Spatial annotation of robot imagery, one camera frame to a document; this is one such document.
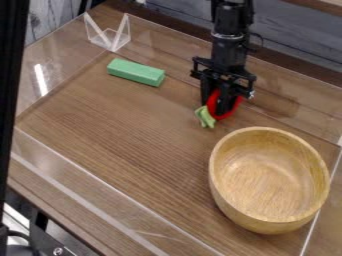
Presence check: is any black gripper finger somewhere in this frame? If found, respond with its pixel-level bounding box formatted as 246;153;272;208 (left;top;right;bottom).
218;85;238;115
200;80;215;105

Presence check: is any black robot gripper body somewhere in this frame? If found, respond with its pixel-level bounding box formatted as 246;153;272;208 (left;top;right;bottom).
190;57;256;99

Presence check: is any red plush strawberry toy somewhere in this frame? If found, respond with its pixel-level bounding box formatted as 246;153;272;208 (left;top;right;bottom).
195;89;243;129

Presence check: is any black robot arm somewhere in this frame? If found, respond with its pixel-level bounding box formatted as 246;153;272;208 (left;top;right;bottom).
191;0;256;120

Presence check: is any green rectangular foam block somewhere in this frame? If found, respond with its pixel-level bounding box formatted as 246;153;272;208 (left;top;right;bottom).
107;58;166;87

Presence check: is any wooden bowl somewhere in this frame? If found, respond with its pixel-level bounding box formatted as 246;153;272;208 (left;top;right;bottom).
208;126;330;235

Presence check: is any clear acrylic tray wall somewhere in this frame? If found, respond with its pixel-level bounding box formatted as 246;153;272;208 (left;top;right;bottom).
8;17;342;256

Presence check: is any clear acrylic corner bracket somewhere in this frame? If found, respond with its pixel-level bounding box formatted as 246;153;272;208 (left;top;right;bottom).
83;13;131;52

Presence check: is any black cable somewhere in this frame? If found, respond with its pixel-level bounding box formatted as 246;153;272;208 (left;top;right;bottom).
0;226;32;256

